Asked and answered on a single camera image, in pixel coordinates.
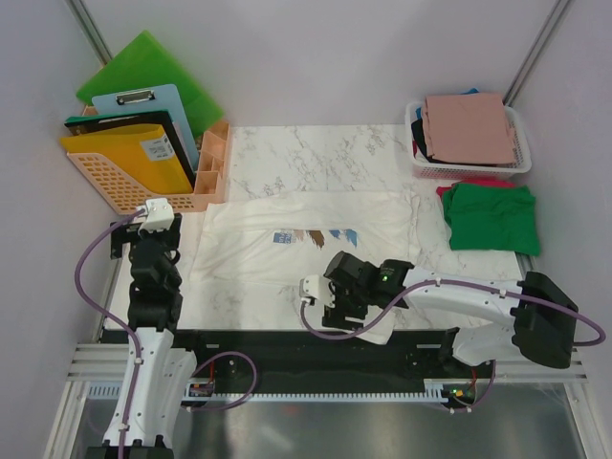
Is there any white printed t shirt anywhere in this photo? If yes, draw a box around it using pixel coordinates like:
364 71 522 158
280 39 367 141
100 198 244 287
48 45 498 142
181 191 420 331

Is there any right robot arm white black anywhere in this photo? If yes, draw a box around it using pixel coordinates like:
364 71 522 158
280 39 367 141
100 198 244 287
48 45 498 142
303 251 578 377

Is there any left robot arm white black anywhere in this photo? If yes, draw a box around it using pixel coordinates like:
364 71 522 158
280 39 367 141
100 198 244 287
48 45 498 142
85 206 210 458

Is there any orange mesh file holder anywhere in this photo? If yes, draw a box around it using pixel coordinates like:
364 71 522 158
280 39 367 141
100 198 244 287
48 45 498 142
66 105 211 216

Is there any peach compartment organizer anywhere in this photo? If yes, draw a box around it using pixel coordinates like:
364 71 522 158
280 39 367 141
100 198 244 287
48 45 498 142
193 120 232 212

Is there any yellow folder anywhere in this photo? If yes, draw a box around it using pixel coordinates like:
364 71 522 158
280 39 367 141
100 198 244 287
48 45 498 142
60 123 195 195

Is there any light blue clipboard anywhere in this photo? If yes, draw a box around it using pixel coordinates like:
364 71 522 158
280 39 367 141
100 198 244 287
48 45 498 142
92 84 200 169

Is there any red t shirt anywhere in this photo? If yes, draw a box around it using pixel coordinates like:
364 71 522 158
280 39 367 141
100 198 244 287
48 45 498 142
436 178 515 199

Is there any black folder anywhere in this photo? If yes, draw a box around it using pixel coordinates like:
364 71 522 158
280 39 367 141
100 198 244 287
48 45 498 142
64 110 197 162

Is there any green t shirt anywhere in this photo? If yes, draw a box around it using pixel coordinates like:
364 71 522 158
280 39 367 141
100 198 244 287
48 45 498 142
441 185 541 256

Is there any green plastic board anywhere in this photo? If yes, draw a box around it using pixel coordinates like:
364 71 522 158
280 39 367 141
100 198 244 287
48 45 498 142
76 31 224 137

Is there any black garment in basket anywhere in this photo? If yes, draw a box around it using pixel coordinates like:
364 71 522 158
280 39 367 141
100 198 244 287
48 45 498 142
410 119 426 157

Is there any white laundry basket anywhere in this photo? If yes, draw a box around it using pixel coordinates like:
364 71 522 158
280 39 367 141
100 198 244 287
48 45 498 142
404 101 532 180

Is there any pink folded t shirt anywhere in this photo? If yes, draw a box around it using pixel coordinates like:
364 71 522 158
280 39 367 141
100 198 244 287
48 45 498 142
422 93 514 165

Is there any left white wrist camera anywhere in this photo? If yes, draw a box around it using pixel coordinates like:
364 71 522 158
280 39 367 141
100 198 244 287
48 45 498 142
137 198 174 234

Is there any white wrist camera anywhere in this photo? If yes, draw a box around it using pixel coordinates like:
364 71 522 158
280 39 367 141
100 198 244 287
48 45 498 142
137 198 174 234
299 274 335 306

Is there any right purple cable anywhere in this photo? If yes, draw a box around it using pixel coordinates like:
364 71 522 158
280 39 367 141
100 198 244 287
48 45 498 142
299 279 607 415

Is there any purple cable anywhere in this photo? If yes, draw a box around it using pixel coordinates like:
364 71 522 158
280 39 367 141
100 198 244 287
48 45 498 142
299 279 607 415
74 208 259 459

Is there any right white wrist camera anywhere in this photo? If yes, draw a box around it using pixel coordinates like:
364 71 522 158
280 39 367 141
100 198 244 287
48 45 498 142
299 274 335 306

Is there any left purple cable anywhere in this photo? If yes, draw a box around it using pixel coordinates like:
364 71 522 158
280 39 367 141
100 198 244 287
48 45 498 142
74 208 259 459

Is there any white cable duct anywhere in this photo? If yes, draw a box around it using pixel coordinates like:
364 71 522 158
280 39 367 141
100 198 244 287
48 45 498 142
88 377 444 404

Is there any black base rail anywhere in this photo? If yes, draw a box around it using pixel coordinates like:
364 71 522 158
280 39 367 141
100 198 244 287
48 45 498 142
174 330 492 396

